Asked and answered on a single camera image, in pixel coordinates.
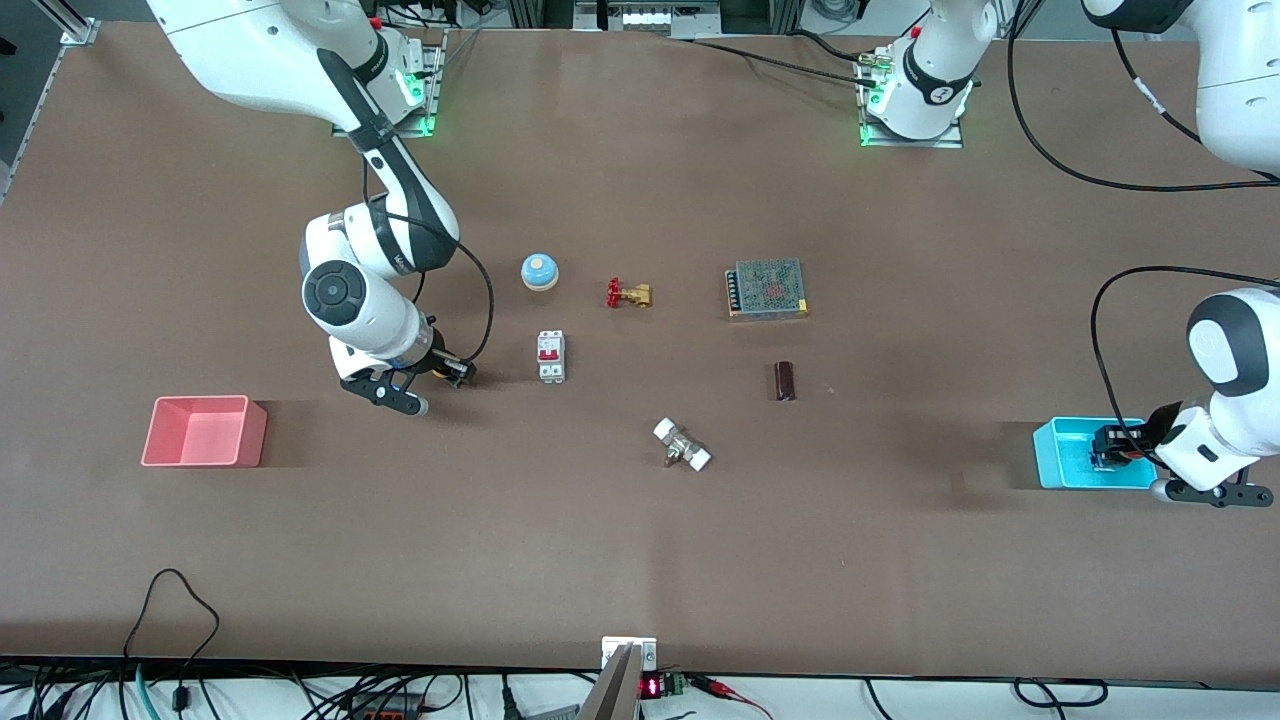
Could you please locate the light blue plastic box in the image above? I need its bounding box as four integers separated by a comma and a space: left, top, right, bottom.
1032, 416, 1159, 491

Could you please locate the white capped metal valve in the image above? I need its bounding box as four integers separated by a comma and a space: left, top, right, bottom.
652, 417, 713, 473

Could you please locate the pink plastic box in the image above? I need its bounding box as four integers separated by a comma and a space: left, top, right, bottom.
140, 395, 268, 469

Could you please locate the metal mesh power supply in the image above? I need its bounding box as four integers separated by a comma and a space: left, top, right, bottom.
725, 258, 809, 321

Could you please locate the white mounting plate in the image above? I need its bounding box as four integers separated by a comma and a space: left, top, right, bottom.
601, 636, 658, 672

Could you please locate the red clip lead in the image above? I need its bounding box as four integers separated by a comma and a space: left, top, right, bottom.
698, 675, 773, 720

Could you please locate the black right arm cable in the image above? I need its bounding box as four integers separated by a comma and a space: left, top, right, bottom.
360, 150, 496, 367

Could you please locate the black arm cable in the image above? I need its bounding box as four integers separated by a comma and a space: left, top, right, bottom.
360, 150, 496, 367
1006, 0, 1280, 451

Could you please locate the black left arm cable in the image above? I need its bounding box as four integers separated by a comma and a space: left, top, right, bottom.
1006, 0, 1280, 451

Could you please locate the black coiled cable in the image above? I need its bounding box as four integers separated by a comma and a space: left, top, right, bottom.
1014, 677, 1109, 709

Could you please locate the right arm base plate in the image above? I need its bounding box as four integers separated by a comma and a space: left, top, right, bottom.
333, 28, 447, 138

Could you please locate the black looped thin cable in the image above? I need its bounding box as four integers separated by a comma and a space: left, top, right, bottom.
123, 569, 221, 706

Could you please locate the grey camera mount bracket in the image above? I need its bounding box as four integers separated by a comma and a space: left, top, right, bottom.
578, 643, 642, 720

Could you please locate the black base power cable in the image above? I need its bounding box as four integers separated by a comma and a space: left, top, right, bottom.
690, 28, 881, 87

